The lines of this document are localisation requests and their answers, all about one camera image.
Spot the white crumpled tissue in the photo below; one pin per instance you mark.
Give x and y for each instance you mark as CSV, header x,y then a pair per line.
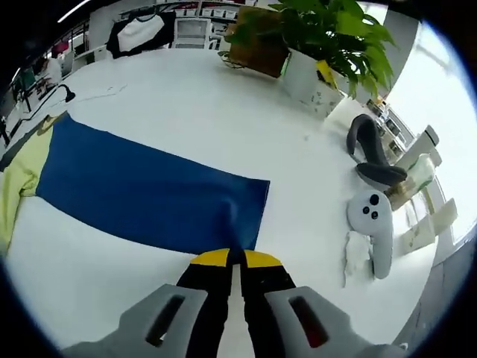
x,y
356,253

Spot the white drawer cabinet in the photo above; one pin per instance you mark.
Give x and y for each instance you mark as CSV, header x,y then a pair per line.
x,y
192,33

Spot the white game controller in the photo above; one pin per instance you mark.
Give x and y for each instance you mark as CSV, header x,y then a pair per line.
x,y
380,238

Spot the blue yellow grey garment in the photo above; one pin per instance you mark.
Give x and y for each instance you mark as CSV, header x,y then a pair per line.
x,y
149,179

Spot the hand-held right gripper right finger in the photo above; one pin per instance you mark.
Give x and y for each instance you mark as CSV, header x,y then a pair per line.
x,y
339,332

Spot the black white raglan shirt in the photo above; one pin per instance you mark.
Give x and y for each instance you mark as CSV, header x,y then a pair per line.
x,y
138,28

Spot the row of small jars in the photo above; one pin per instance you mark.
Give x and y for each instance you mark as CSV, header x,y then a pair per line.
x,y
391,127

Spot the white wall shelf with boxes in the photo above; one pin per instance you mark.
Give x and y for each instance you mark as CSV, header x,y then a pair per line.
x,y
220,13

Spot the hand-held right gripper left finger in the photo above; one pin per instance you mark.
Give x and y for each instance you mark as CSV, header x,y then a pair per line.
x,y
128,332

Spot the teal panel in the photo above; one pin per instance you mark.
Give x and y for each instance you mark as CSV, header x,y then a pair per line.
x,y
29,76

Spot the tall white bottle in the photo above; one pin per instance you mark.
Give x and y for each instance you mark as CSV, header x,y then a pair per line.
x,y
430,134

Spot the green potted plant white pot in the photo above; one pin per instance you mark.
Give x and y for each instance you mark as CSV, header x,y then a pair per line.
x,y
300,74

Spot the brown cardboard box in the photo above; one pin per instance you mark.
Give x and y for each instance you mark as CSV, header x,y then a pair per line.
x,y
257,48

